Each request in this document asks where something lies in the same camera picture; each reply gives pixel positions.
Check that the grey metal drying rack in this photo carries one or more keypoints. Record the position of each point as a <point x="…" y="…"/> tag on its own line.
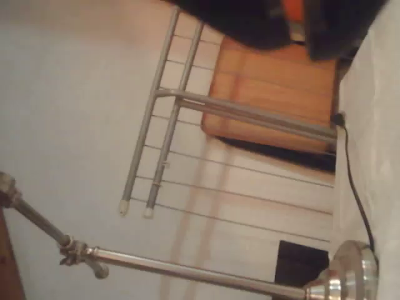
<point x="162" y="93"/>

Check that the black square box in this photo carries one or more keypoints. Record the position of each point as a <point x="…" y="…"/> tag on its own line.
<point x="300" y="265"/>

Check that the chrome floor lamp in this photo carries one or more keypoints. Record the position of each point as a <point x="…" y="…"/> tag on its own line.
<point x="187" y="268"/>

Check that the wooden board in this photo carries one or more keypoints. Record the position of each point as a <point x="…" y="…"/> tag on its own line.
<point x="281" y="84"/>

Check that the brown wooden furniture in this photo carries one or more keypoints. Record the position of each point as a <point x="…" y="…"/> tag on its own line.
<point x="9" y="265"/>

